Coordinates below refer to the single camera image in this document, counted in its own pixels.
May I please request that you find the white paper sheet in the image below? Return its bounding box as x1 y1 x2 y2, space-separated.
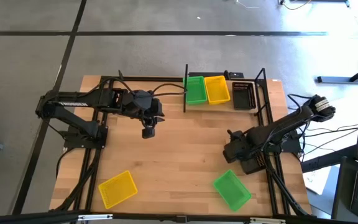
303 166 332 195

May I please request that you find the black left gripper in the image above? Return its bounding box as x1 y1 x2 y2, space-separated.
129 90 165 140

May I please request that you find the black aluminium crossbeam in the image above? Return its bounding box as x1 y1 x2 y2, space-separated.
0 210 358 224

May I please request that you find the yellow plastic basket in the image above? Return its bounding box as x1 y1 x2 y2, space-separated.
203 75 231 106
98 170 139 210

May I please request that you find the silver metal bracket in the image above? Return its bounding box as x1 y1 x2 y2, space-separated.
249 217 287 224
77 213 114 222

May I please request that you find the green plastic basket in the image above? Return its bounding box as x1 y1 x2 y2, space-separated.
213 169 252 212
183 75 208 105

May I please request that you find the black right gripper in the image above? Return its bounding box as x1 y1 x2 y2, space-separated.
223 129 256 164

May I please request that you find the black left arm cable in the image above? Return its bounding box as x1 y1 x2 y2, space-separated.
87 70 188 98

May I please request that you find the black side desk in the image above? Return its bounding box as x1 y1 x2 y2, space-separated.
301 144 358 224

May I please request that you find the black desk base on floor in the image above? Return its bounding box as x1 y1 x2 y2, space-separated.
317 58 358 85

